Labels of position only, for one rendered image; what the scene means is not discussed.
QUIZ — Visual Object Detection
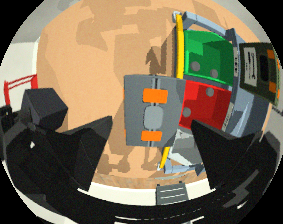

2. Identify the yellow bar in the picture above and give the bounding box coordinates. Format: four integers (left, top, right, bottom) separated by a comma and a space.
159, 14, 184, 168

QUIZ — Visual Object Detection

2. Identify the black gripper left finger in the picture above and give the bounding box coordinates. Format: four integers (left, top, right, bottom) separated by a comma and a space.
28, 115, 113, 192

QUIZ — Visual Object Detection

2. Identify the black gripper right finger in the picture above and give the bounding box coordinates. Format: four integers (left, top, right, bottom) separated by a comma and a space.
191, 119, 263, 190

